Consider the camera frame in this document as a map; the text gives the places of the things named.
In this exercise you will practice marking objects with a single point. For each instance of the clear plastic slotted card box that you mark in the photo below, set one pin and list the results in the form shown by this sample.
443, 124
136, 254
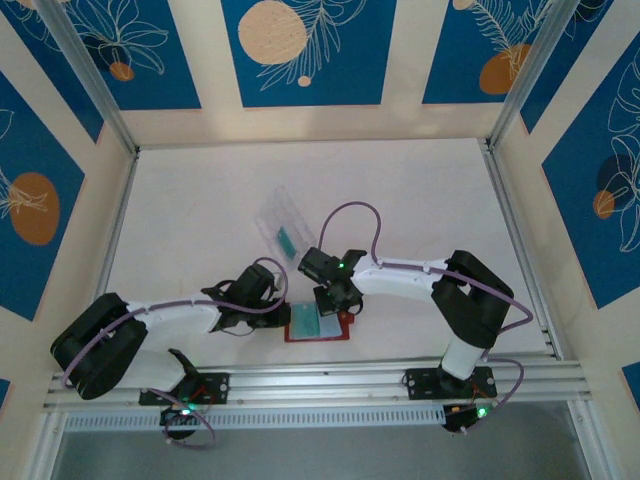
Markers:
280, 210

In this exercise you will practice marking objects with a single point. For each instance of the aluminium side frame rail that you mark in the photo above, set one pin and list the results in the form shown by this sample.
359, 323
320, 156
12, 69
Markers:
515, 225
116, 220

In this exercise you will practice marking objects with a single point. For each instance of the black controller board green light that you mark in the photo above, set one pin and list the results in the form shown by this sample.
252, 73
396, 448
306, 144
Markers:
172, 417
460, 420

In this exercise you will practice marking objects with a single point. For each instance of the teal credit card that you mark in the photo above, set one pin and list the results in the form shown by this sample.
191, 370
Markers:
306, 322
287, 243

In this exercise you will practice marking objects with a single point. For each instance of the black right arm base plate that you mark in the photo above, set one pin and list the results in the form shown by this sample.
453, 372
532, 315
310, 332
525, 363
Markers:
415, 382

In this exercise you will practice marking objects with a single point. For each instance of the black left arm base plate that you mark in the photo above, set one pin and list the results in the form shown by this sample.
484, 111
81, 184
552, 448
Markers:
220, 385

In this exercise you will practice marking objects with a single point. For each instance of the aluminium front frame rail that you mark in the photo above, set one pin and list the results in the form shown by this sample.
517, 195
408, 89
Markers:
320, 385

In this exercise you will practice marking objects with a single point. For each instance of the aluminium frame post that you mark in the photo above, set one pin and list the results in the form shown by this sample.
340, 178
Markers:
530, 75
95, 85

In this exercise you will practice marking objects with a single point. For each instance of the red leather card holder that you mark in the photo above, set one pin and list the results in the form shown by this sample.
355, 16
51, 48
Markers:
330, 330

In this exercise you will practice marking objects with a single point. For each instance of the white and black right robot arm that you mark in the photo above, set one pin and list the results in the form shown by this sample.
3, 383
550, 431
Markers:
395, 280

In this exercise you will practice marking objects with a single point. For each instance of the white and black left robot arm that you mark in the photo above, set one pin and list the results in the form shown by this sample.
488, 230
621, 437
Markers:
175, 315

